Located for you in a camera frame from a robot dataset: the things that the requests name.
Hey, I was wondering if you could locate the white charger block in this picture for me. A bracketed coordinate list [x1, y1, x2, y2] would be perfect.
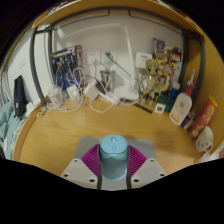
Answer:
[66, 85, 79, 100]
[83, 81, 99, 101]

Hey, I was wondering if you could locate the brown tree figure toy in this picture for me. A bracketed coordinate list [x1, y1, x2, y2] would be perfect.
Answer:
[138, 59, 168, 108]

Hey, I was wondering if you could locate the light blue computer mouse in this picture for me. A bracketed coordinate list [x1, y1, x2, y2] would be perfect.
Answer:
[98, 134, 130, 181]

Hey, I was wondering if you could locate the black power cable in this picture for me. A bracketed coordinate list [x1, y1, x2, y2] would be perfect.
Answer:
[104, 51, 133, 78]

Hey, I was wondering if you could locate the small blue white box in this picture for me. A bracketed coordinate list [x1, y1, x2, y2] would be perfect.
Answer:
[183, 109, 196, 129]

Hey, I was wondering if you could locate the white desk lamp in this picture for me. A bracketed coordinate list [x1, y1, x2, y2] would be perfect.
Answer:
[56, 23, 140, 102]

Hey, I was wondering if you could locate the blue model kit box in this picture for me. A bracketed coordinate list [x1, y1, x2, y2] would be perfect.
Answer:
[50, 45, 84, 93]

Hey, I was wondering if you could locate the dark grey metal desk frame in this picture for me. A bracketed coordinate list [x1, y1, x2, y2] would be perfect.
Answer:
[29, 8, 206, 108]

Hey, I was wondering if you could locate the white mug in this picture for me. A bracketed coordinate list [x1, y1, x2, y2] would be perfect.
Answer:
[194, 125, 214, 154]

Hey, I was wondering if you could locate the black bag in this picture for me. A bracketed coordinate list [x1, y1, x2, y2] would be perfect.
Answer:
[13, 75, 29, 118]

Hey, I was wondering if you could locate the teal blanket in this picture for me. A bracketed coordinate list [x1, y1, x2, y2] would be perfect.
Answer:
[0, 101, 23, 159]

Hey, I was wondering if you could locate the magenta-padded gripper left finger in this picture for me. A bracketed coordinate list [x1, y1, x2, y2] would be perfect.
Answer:
[59, 143, 103, 190]

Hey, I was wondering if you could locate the white wall socket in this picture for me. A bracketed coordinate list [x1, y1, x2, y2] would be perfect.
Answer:
[85, 50, 118, 68]

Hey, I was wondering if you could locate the clear plastic cup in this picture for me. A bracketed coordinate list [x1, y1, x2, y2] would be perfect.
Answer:
[48, 85, 64, 107]

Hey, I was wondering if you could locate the black flat strip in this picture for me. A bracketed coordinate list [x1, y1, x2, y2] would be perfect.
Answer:
[134, 103, 154, 115]

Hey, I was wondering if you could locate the white wall box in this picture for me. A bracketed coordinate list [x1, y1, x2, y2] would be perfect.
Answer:
[134, 51, 153, 69]

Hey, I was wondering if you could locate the white lotion bottle red cap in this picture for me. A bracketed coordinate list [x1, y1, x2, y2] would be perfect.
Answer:
[168, 83, 195, 126]

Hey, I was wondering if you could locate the metal cup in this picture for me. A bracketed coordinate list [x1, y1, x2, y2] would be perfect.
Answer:
[99, 69, 116, 93]

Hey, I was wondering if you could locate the white charging cable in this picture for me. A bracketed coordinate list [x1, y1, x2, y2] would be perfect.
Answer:
[43, 68, 141, 114]

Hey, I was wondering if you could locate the dark green round tin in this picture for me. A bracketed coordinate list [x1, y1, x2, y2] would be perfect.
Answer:
[156, 94, 176, 113]

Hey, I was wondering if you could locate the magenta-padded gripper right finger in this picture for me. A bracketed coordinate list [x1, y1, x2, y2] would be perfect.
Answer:
[126, 143, 168, 190]

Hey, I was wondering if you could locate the blue spray bottle white nozzle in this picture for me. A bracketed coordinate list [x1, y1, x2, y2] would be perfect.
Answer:
[169, 68, 197, 101]

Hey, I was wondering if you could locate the red chips can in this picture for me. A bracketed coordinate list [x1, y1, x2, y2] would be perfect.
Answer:
[189, 94, 219, 139]

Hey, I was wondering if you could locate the printed figure box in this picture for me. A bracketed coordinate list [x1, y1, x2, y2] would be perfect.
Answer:
[153, 38, 183, 73]

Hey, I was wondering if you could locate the grey mouse pad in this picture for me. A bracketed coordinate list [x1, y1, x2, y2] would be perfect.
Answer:
[73, 135, 157, 191]

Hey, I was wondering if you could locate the small white cube clock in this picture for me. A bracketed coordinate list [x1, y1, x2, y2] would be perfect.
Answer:
[154, 103, 166, 115]

